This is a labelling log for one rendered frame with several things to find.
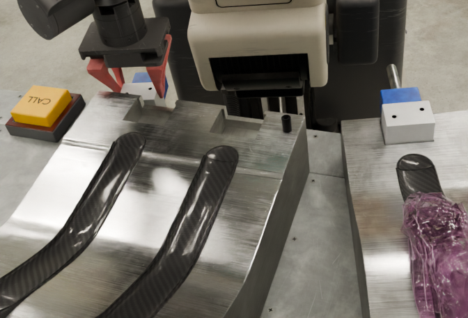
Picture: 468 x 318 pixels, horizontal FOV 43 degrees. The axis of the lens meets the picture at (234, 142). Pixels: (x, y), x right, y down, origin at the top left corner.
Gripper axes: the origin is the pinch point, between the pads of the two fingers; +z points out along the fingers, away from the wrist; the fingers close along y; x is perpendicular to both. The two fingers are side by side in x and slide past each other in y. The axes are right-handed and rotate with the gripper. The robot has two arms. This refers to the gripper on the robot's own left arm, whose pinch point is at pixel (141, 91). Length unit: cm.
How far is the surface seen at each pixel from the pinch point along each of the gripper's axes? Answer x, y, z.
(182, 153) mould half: -16.1, 9.0, -4.6
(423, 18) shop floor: 138, 59, 84
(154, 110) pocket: -7.2, 3.9, -2.8
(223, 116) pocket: -9.3, 12.6, -3.5
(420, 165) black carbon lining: -15.1, 33.6, -1.0
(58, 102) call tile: -0.4, -12.1, 1.1
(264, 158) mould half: -17.1, 17.9, -4.7
